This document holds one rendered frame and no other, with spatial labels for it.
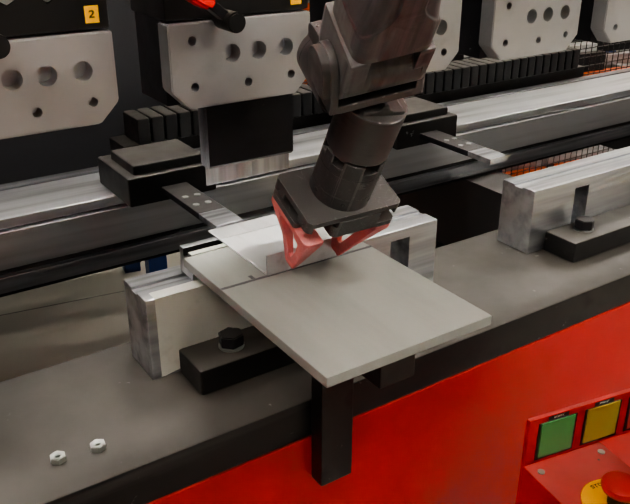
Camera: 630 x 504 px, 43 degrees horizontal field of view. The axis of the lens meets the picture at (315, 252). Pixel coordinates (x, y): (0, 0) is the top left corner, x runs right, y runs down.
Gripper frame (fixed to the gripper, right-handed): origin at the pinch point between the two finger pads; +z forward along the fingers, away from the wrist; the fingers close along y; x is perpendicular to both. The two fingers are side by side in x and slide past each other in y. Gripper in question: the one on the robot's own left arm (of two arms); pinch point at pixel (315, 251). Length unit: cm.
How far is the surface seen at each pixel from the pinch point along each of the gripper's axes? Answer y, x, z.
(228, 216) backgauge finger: 1.6, -13.3, 8.4
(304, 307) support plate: 5.4, 6.5, -1.5
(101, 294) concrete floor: -34, -125, 181
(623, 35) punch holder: -53, -13, -10
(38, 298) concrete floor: -14, -133, 185
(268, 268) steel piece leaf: 4.9, -0.4, 1.2
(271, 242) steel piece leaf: 0.8, -5.7, 4.7
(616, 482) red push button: -19.8, 31.5, 6.9
